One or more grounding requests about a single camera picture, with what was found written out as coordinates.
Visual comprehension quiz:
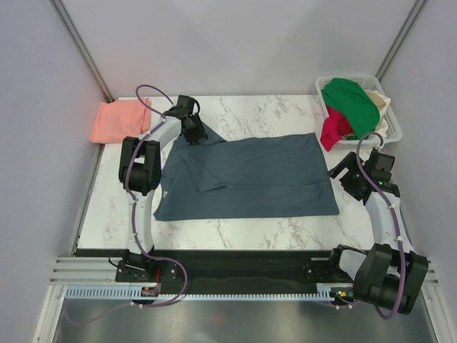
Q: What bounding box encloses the aluminium front rail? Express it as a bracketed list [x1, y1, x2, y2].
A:
[48, 254, 440, 287]

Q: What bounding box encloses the aluminium frame post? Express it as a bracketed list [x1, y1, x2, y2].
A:
[376, 0, 428, 81]
[49, 0, 114, 103]

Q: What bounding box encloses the white slotted cable duct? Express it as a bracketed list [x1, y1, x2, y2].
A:
[65, 283, 352, 302]

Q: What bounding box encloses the right aluminium frame post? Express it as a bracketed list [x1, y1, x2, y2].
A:
[376, 0, 428, 81]

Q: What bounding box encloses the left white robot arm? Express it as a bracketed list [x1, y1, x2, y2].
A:
[116, 95, 208, 282]

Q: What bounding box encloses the blue-grey t-shirt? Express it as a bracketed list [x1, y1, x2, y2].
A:
[154, 129, 339, 222]

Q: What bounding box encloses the magenta red t-shirt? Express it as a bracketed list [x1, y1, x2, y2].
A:
[320, 105, 354, 151]

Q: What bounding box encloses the green t-shirt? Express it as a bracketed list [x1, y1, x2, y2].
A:
[321, 78, 381, 139]

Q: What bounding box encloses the folded salmon pink t-shirt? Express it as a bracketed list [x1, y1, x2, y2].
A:
[89, 99, 151, 144]

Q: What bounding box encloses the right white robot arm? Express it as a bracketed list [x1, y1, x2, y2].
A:
[326, 149, 428, 314]

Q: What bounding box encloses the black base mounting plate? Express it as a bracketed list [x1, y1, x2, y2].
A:
[113, 249, 370, 296]

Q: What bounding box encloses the left aluminium frame post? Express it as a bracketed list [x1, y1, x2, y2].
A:
[49, 0, 114, 103]

